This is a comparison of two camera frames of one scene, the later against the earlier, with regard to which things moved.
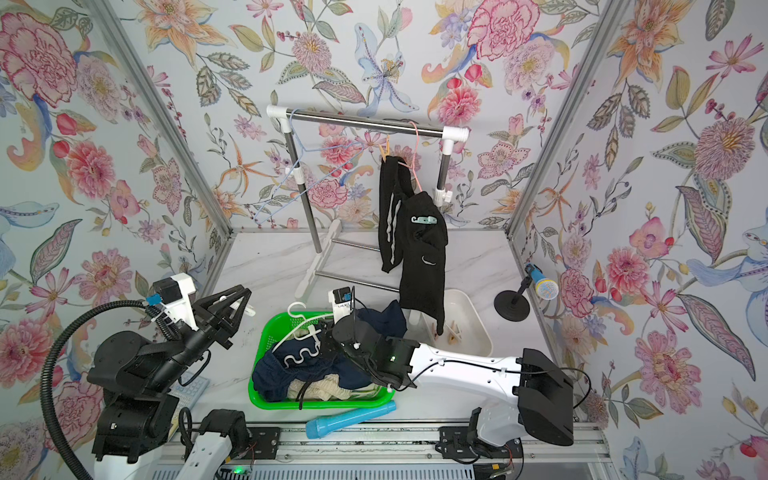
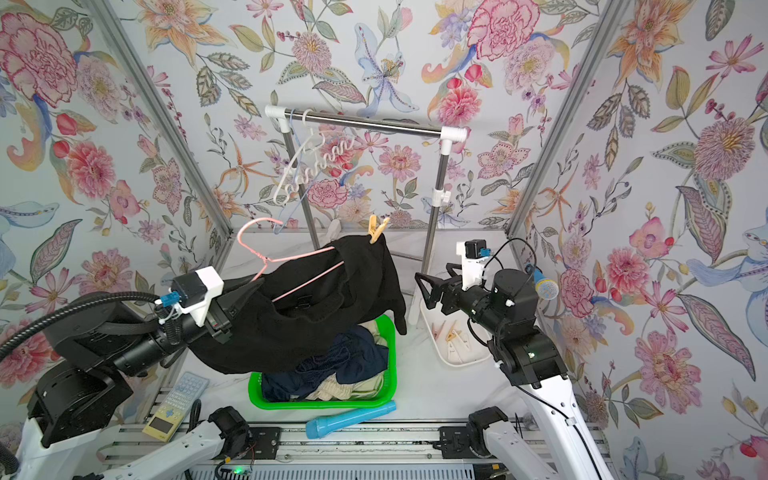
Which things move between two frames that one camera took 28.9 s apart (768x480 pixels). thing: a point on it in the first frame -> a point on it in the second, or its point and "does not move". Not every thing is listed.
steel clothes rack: x=443 y=196 does not move
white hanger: x=312 y=330 -> x=311 y=155
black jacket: x=414 y=231 -> x=309 y=286
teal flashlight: x=316 y=427 does not move
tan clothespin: x=387 y=152 -> x=374 y=232
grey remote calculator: x=190 y=392 does not move
